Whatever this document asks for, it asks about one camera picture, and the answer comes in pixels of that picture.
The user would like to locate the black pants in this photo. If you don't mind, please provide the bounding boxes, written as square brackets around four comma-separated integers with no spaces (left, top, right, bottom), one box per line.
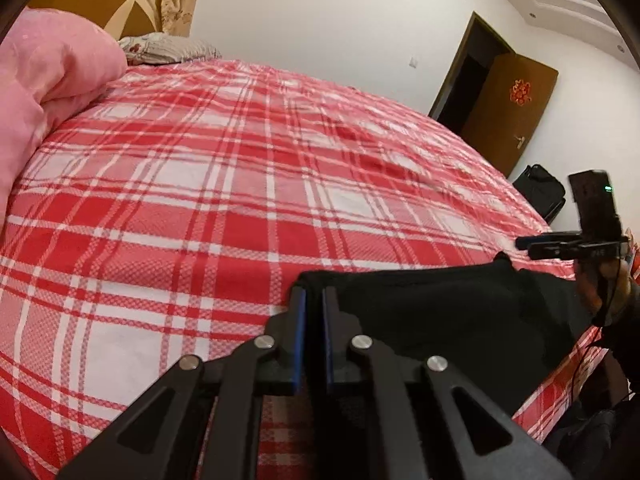
[300,252,608,421]

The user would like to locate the red plaid bed sheet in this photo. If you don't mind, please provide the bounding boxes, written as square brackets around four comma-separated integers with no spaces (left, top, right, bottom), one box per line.
[0,57,608,480]

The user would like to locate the grey floral pillow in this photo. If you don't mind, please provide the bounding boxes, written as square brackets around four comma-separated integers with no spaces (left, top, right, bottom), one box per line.
[117,32,222,65]

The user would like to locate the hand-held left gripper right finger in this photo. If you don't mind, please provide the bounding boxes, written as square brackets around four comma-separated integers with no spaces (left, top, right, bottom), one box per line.
[322,286,573,480]

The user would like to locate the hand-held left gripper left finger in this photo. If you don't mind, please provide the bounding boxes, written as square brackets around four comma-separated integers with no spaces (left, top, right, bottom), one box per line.
[57,285,308,480]

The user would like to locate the black bag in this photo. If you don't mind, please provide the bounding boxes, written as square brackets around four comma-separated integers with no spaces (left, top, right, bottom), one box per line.
[512,163,567,225]

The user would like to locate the person's dark clothing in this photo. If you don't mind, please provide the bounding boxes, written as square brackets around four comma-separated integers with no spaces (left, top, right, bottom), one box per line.
[542,360,640,480]

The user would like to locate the brown wooden door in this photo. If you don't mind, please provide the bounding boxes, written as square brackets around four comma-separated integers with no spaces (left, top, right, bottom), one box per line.
[460,52,559,178]

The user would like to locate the red door decoration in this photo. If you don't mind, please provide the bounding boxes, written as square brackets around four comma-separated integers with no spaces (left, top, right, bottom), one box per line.
[509,77,532,106]

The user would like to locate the pink quilt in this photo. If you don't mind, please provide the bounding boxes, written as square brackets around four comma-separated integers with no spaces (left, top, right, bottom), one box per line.
[0,8,128,226]

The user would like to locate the person's right hand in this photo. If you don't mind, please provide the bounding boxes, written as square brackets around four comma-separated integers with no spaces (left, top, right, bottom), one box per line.
[600,259,633,323]

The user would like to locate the dark door frame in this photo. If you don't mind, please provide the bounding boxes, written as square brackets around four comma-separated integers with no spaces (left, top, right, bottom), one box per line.
[428,11,513,133]

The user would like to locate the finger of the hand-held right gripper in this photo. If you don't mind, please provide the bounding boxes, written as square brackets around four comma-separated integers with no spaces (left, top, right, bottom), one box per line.
[515,232,583,261]

